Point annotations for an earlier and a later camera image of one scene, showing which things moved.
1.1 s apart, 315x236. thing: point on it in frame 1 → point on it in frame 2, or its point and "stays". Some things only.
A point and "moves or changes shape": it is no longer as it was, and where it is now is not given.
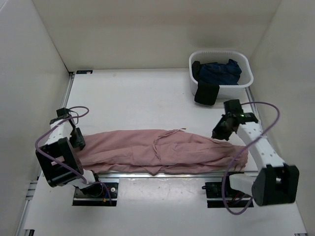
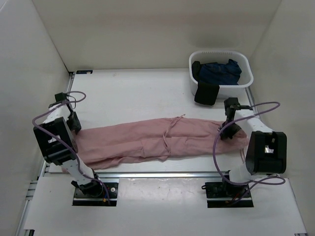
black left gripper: (79, 141) → (76, 126)
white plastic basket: (226, 91) stays
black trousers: (206, 92) stays
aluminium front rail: (177, 176) stays
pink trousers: (153, 151) moves or changes shape
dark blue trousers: (220, 73) stays
